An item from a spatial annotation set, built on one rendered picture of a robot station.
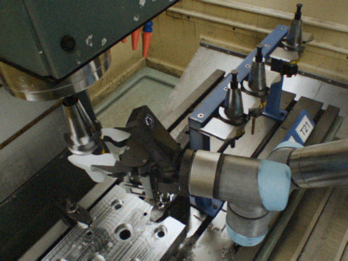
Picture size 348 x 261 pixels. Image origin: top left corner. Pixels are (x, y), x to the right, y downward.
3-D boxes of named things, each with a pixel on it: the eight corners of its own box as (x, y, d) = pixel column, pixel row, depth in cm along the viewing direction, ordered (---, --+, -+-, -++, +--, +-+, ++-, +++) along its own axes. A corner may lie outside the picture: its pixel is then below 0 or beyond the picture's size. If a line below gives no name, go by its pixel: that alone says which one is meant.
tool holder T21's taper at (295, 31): (286, 36, 96) (290, 13, 91) (303, 38, 95) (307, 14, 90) (284, 44, 93) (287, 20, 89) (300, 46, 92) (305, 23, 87)
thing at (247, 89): (254, 81, 87) (254, 73, 85) (274, 91, 83) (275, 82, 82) (237, 93, 84) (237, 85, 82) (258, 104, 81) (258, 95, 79)
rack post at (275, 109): (288, 113, 121) (302, 36, 101) (281, 122, 118) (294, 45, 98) (262, 104, 126) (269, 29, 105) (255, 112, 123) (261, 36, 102)
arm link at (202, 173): (212, 179, 52) (223, 140, 57) (182, 173, 53) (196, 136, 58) (212, 207, 57) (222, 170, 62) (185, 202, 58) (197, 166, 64)
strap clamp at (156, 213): (190, 206, 98) (187, 172, 87) (162, 242, 91) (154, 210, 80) (181, 201, 99) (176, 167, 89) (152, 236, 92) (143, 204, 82)
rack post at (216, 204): (223, 203, 98) (224, 126, 77) (213, 217, 95) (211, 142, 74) (194, 188, 102) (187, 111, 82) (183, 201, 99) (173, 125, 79)
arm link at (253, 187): (281, 225, 55) (290, 193, 49) (213, 211, 57) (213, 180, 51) (285, 185, 60) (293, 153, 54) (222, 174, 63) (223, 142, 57)
